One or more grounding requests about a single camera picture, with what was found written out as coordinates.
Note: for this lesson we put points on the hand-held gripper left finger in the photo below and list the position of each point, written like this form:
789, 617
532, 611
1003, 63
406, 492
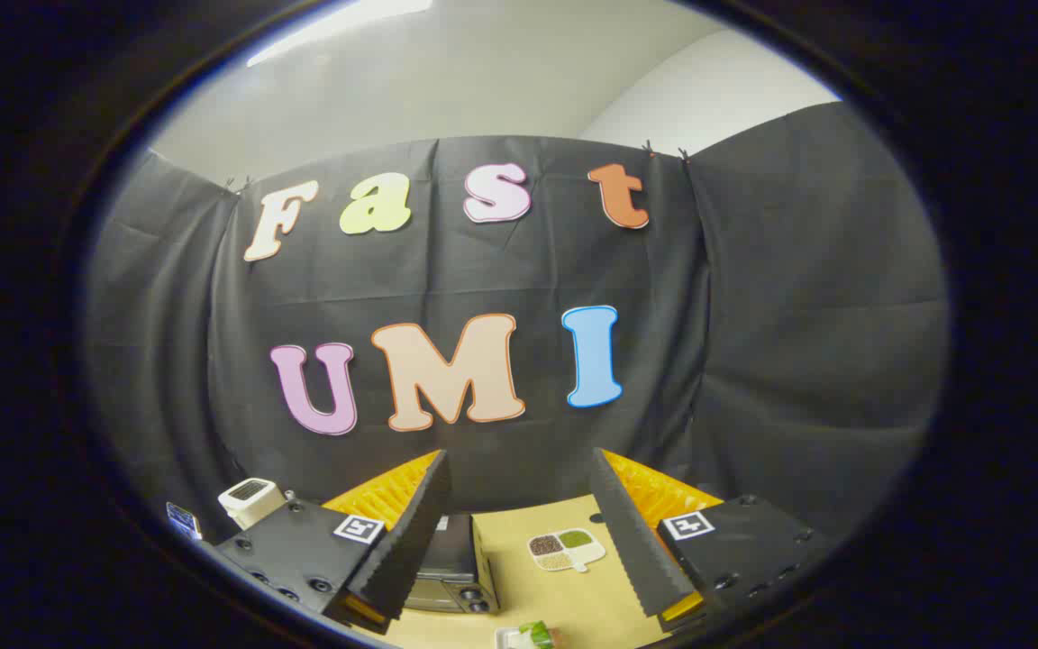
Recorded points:
411, 541

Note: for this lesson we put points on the white divided spice dish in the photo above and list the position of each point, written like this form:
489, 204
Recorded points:
564, 550

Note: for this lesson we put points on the sandwich with lettuce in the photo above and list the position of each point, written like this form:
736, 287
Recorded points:
539, 635

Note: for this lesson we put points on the white plastic tray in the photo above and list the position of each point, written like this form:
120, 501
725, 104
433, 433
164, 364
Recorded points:
505, 638

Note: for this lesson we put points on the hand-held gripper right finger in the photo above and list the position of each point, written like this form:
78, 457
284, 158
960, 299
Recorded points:
636, 550

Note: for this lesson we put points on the white bread toaster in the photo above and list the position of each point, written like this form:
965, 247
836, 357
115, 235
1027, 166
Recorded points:
249, 500

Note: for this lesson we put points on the smartphone with patterned case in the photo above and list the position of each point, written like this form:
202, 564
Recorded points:
184, 521

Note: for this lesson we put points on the black toaster oven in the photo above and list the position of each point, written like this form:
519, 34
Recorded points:
456, 559

